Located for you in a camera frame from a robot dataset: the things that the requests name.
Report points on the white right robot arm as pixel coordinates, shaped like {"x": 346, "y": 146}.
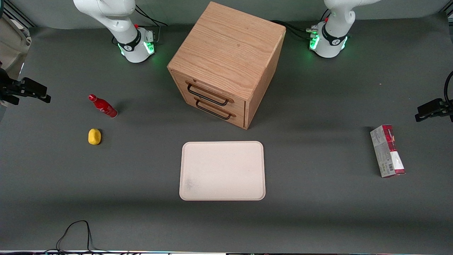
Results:
{"x": 131, "y": 42}

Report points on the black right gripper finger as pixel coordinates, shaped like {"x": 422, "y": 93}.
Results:
{"x": 10, "y": 100}
{"x": 33, "y": 88}

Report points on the oak wooden drawer cabinet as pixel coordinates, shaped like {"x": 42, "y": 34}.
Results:
{"x": 230, "y": 46}

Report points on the cream plastic tray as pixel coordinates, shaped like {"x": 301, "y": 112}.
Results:
{"x": 223, "y": 170}

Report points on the yellow lemon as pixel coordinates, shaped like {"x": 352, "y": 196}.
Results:
{"x": 94, "y": 136}

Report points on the grey and red carton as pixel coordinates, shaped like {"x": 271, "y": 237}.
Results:
{"x": 387, "y": 152}

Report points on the wooden drawer front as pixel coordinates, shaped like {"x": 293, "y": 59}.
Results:
{"x": 239, "y": 107}
{"x": 240, "y": 121}

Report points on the aluminium frame rail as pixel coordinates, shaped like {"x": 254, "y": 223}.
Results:
{"x": 17, "y": 14}

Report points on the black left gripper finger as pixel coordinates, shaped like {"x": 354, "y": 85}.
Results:
{"x": 428, "y": 109}

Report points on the red coke bottle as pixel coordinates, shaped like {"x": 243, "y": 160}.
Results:
{"x": 106, "y": 108}

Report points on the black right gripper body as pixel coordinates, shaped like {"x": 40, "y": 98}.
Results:
{"x": 7, "y": 88}

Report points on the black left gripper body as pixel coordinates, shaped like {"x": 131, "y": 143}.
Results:
{"x": 446, "y": 108}

